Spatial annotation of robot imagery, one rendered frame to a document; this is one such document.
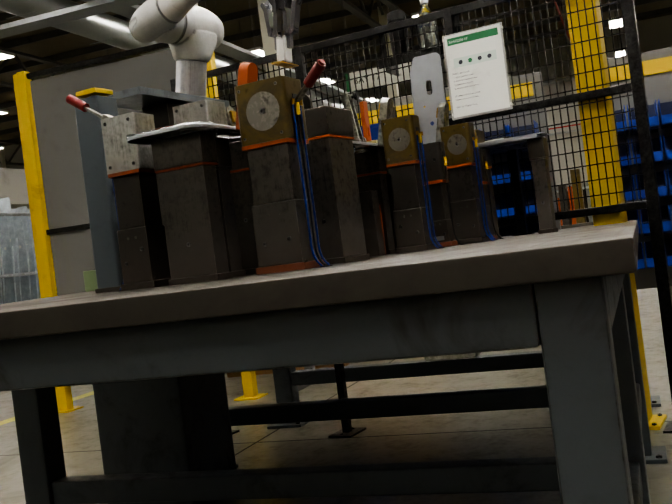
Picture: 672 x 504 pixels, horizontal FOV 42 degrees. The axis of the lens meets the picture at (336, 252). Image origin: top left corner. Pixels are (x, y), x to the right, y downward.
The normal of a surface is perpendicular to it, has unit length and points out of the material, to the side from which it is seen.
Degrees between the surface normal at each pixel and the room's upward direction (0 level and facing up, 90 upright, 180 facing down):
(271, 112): 90
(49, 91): 90
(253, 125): 90
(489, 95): 90
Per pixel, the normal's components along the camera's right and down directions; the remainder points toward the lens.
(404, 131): -0.46, 0.06
